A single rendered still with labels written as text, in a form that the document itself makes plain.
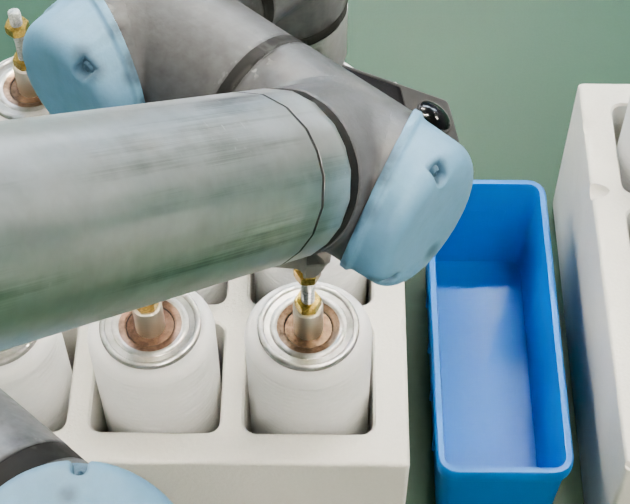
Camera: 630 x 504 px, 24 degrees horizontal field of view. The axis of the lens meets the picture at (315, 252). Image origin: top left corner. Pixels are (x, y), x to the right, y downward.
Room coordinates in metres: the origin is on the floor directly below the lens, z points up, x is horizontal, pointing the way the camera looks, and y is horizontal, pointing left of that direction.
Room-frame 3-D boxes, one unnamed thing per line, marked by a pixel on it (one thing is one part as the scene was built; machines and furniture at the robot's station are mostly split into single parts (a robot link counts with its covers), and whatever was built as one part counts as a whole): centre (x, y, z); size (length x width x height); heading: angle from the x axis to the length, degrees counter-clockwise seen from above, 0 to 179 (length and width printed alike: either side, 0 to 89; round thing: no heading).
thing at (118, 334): (0.59, 0.12, 0.25); 0.08 x 0.08 x 0.01
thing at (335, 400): (0.59, 0.00, 0.16); 0.10 x 0.10 x 0.18
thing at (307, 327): (0.59, 0.00, 0.26); 0.02 x 0.02 x 0.03
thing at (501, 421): (0.68, -0.15, 0.06); 0.30 x 0.11 x 0.12; 179
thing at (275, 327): (0.59, 0.00, 0.25); 0.08 x 0.08 x 0.01
